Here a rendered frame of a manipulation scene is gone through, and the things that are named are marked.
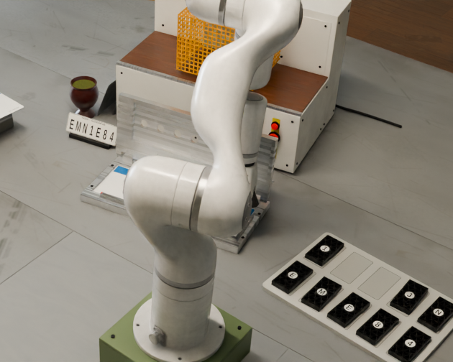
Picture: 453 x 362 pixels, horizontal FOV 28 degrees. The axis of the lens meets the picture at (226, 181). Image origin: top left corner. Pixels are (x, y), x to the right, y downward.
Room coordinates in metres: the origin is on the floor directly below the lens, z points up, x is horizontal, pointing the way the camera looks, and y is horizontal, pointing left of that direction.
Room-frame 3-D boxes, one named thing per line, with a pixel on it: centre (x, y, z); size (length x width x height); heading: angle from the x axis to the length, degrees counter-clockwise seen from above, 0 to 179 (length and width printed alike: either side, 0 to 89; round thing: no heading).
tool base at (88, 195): (1.83, 0.13, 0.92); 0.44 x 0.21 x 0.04; 68
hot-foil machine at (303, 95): (2.24, -0.09, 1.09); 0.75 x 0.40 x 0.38; 68
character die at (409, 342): (1.38, -0.42, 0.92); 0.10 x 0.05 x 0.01; 142
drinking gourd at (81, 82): (2.22, 0.43, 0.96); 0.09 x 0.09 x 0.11
